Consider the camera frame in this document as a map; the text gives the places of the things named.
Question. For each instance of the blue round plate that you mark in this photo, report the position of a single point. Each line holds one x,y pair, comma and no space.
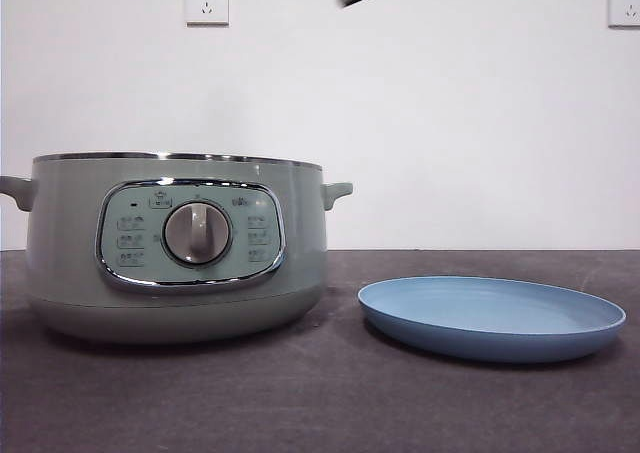
490,323

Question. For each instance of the sage green electric steamer pot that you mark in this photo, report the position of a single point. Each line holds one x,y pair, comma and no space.
65,233

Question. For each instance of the white wall socket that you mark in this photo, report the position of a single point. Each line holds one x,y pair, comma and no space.
207,3
625,5

